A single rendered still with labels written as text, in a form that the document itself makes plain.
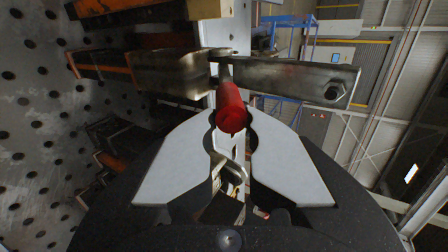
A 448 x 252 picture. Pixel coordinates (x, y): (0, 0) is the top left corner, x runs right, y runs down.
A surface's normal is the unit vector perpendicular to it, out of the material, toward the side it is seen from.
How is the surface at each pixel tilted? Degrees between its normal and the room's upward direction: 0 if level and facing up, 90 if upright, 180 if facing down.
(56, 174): 0
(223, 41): 0
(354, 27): 90
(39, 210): 0
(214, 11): 90
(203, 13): 90
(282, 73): 99
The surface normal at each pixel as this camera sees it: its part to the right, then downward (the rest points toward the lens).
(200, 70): 0.86, 0.22
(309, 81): -0.64, 0.43
